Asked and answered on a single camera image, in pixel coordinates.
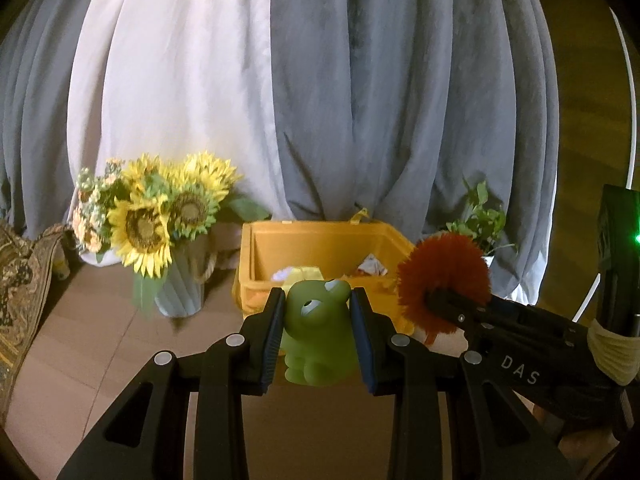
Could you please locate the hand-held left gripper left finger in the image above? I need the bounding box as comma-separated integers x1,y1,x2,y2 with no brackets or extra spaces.
56,287,287,480

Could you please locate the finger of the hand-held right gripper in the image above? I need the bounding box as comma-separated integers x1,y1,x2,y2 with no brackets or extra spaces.
424,286,594,357

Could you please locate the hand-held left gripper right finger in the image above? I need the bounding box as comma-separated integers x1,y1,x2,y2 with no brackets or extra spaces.
349,287,576,480

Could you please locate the green frog toy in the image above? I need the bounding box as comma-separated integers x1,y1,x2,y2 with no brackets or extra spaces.
279,280,362,389

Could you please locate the red fuzzy pompom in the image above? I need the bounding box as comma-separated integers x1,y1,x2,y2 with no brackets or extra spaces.
396,232,492,346

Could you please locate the orange plastic bin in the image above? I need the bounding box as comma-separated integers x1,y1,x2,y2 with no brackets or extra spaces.
232,220,426,337

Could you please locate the person's right hand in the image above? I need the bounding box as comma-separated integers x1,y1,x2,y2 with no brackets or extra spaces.
532,404,622,467

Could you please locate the red white wrapped item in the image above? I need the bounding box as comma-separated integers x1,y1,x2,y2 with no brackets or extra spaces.
356,255,389,277

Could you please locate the green potted plant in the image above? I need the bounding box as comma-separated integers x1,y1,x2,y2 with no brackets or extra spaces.
440,177,517,259

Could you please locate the grey ribbed vase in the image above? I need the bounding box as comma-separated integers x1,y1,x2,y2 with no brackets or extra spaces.
154,234,219,317

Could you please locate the sunflower bouquet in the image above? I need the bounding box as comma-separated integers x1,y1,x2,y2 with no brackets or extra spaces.
106,152,272,312

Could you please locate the peach flower bunch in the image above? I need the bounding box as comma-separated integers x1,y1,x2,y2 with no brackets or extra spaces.
72,159,127,264

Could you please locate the grey curtain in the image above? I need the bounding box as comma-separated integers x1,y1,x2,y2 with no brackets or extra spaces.
270,0,559,307
0,0,109,242

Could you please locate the brown patterned cloth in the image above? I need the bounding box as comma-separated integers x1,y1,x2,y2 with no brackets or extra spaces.
0,219,77,413

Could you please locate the white curtain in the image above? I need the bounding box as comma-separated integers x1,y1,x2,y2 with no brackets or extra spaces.
65,0,302,235

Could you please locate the white cable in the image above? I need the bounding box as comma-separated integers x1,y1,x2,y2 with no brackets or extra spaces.
570,7,640,324

